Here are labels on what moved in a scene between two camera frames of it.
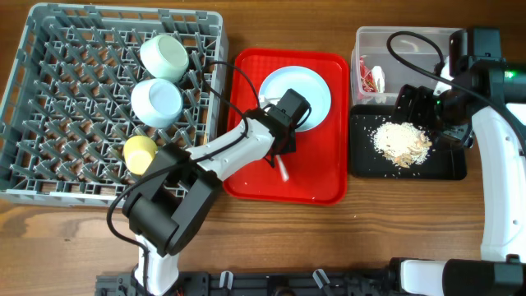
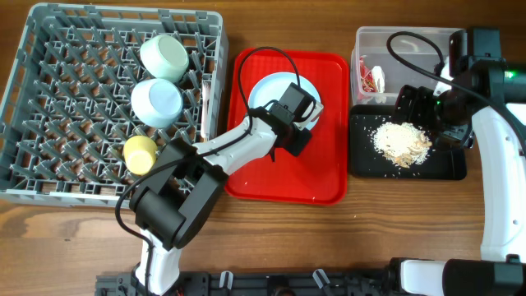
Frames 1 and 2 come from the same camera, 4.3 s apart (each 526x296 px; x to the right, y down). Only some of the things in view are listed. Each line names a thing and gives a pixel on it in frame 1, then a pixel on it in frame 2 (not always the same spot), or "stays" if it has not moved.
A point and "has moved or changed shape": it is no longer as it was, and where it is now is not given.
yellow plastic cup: (139, 152) stays
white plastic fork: (285, 174) to (205, 108)
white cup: (156, 102) stays
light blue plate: (305, 82) has moved or changed shape
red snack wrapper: (367, 80) stays
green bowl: (164, 57) stays
